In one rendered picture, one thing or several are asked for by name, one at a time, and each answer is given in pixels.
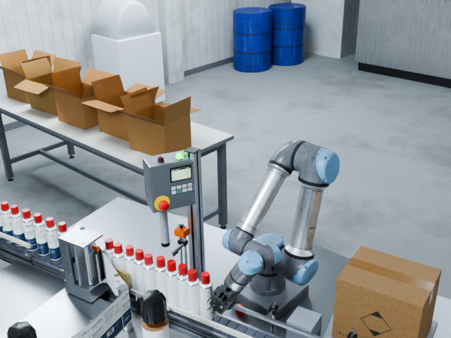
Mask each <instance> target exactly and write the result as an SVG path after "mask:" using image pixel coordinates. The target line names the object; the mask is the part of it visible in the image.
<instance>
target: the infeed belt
mask: <svg viewBox="0 0 451 338"><path fill-rule="evenodd" d="M33 257H35V258H38V259H40V260H42V261H45V262H48V263H49V264H52V265H54V266H57V267H59V268H62V269H63V265H62V259H61V260H59V261H56V262H53V261H52V260H51V259H50V254H49V255H48V256H39V253H36V254H35V255H33ZM129 295H130V297H132V298H135V299H136V296H135V295H133V294H130V292H129ZM169 313H170V314H172V315H175V316H178V317H180V318H182V319H185V320H187V321H190V322H192V323H195V324H197V325H199V326H202V327H205V328H206V329H209V330H211V331H214V332H216V333H219V334H221V335H224V336H226V337H229V338H237V337H234V336H233V335H230V334H228V333H225V332H223V331H220V330H218V329H215V328H213V327H210V326H208V325H205V324H203V323H200V322H199V321H196V320H193V319H190V318H189V317H186V316H184V315H181V314H178V313H176V312H174V311H169ZM213 321H214V322H216V323H219V324H221V325H224V326H226V327H229V328H231V329H234V330H236V331H239V332H241V333H244V334H246V335H249V336H251V337H253V338H276V337H273V336H270V335H266V334H265V333H262V332H260V331H257V330H255V329H252V328H250V327H247V326H245V325H242V324H239V323H237V322H235V321H232V320H229V319H227V318H225V317H222V316H219V315H217V316H216V317H215V318H213Z"/></svg>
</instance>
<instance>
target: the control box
mask: <svg viewBox="0 0 451 338"><path fill-rule="evenodd" d="M177 153H181V154H182V155H183V159H182V160H176V156H177ZM159 156H163V158H164V163H163V164H158V162H157V161H158V157H159ZM142 161H143V169H144V184H145V192H146V203H147V204H148V206H149V207H150V209H151V210H152V212H153V213H159V212H162V211H161V210H160V209H159V207H158V205H159V203H160V201H167V202H168V203H169V208H168V209H167V210H171V209H176V208H180V207H186V206H189V205H194V204H195V179H194V164H193V160H192V159H190V157H189V158H186V157H184V150H181V151H177V152H171V153H166V154H160V155H155V156H149V157H145V158H142ZM189 164H191V169H192V178H190V179H186V180H181V181H177V182H170V168H176V167H179V166H186V165H189ZM187 182H193V191H191V192H185V193H182V194H176V195H172V196H171V195H170V186H174V185H178V184H183V183H187ZM167 210H166V211H167Z"/></svg>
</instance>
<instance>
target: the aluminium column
mask: <svg viewBox="0 0 451 338"><path fill-rule="evenodd" d="M184 157H186V158H189V157H190V159H192V160H193V164H194V179H195V204H194V205H189V206H187V223H188V227H189V228H190V234H189V235H188V236H189V261H190V269H195V270H196V271H197V278H198V279H199V281H201V273H202V272H205V246H204V228H203V195H202V177H201V149H199V148H194V147H189V148H187V149H186V150H184Z"/></svg>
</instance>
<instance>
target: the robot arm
mask: <svg viewBox="0 0 451 338"><path fill-rule="evenodd" d="M267 165H268V170H267V171H266V173H265V175H264V176H263V178H262V180H261V182H260V184H259V185H258V188H257V189H256V191H255V193H254V195H253V197H252V198H251V200H250V202H249V204H248V206H247V207H246V210H245V211H244V213H243V215H242V217H241V218H240V220H239V222H238V224H237V225H236V228H235V229H229V230H227V232H226V233H224V235H223V237H222V245H223V246H224V247H225V248H226V249H227V250H229V251H230V252H232V253H235V254H236V255H238V256H240V258H239V260H238V261H237V263H236V264H235V266H234V267H233V268H232V269H231V270H230V272H229V273H228V275H227V276H226V278H225V280H224V284H221V285H220V286H218V287H217V288H216V289H215V290H214V291H213V293H212V295H211V297H210V298H209V300H210V299H211V298H212V297H213V298H212V300H211V301H210V303H209V304H210V306H209V307H208V308H207V311H208V310H209V309H211V313H212V314H213V315H215V316H214V318H215V317H216V316H217V314H221V315H222V314H223V313H224V312H225V311H226V310H230V309H232V307H233V306H234V305H235V304H236V301H235V300H236V299H237V298H238V297H237V295H238V294H239V293H241V291H243V289H244V288H245V287H246V288H247V287H248V285H247V284H248V283H250V288H251V290H252V291H253V292H255V293H256V294H259V295H261V296H276V295H278V294H280V293H282V292H283V291H284V290H285V288H286V279H288V280H290V281H291V282H292V283H296V284H298V285H300V286H303V285H305V284H307V283H308V282H309V281H310V280H311V279H312V278H313V277H314V276H315V273H316V272H317V269H318V266H319V263H318V261H317V260H316V259H314V255H315V250H314V249H313V248H312V245H313V239H314V235H315V230H316V226H317V220H318V217H319V210H320V207H321V201H322V197H323V192H324V189H325V188H327V187H328V186H329V185H330V184H331V183H333V182H334V181H335V179H336V176H337V175H338V173H339V171H340V159H339V157H338V155H337V153H335V152H333V151H331V150H329V149H327V148H323V147H321V146H317V145H315V144H311V143H309V142H306V141H303V140H300V139H297V140H293V141H290V142H287V143H286V144H284V145H283V146H281V147H280V148H279V149H278V150H277V151H276V152H275V153H274V154H273V155H272V157H271V158H270V160H269V161H268V164H267ZM292 171H296V172H298V173H299V177H298V181H299V182H300V184H301V188H300V191H299V198H298V202H297V208H296V212H295V218H294V222H293V228H292V232H291V239H290V242H288V243H287V244H286V245H285V244H284V240H283V237H282V236H281V235H279V234H276V233H265V234H263V235H260V236H259V237H257V238H256V240H255V241H254V240H253V238H254V236H255V234H256V232H257V231H258V228H259V227H260V224H261V223H262V221H263V219H264V217H265V215H266V214H267V212H268V210H269V208H270V206H271V205H272V202H273V200H274V199H275V197H276V195H277V193H278V191H279V190H280V188H281V186H282V184H283V182H284V181H285V178H286V177H289V176H290V175H291V173H292ZM209 300H208V301H209ZM208 301H207V302H208Z"/></svg>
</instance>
